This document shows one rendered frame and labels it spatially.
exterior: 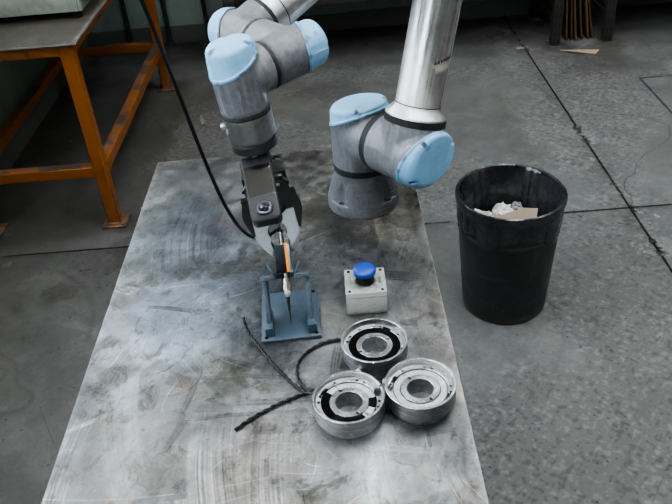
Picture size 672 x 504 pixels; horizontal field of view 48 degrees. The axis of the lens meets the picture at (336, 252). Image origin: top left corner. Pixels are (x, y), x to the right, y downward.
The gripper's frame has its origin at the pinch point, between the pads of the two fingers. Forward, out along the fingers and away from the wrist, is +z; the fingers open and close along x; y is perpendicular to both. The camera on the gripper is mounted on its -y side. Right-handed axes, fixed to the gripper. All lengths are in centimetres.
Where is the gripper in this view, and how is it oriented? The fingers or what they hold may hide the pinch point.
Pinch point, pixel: (282, 249)
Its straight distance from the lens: 126.3
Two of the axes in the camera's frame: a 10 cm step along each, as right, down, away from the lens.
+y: -1.5, -5.5, 8.2
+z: 1.8, 8.0, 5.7
